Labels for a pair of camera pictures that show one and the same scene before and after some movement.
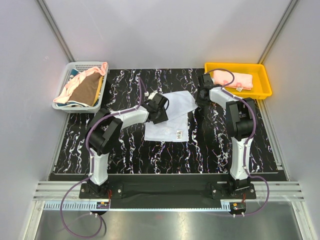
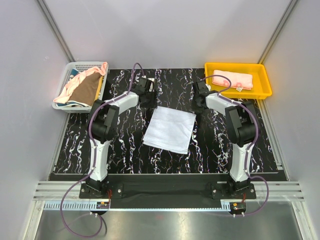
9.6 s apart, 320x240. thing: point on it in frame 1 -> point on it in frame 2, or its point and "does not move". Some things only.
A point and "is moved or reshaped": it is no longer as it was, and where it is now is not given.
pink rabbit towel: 241,81 does not move
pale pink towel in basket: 73,84 does not move
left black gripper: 163,118 -> 153,103
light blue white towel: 176,128 is moved or reshaped
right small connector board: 237,207 does not move
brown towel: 85,93 does not move
